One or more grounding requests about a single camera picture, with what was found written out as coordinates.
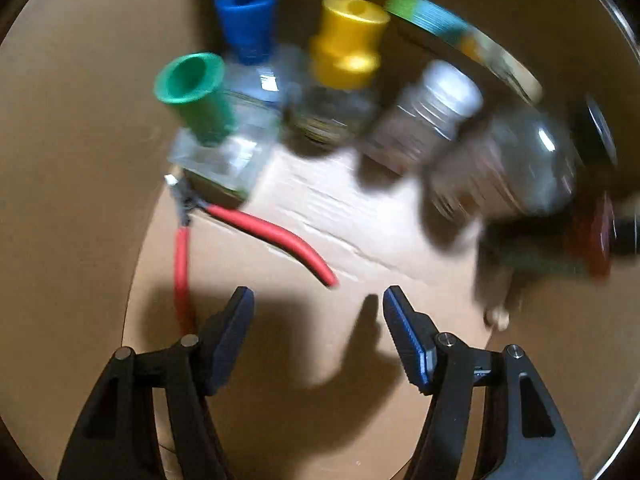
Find blue cap glass bottle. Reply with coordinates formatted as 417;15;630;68
214;0;301;111

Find brown cardboard box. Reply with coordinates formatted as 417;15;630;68
0;0;640;480

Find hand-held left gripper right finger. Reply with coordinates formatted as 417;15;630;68
382;285;585;480

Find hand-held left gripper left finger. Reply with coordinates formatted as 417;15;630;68
57;286;256;480

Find black lid glass jar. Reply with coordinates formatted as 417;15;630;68
422;95;621;231

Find yellow cap glass bottle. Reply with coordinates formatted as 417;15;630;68
282;0;392;146

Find red handled pliers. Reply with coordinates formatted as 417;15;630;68
164;174;340;337

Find small beige cork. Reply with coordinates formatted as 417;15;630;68
485;307;511;331

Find green cap glass bottle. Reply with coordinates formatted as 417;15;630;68
152;52;281;207

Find white cap clear bottle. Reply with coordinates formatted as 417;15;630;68
357;59;485;177

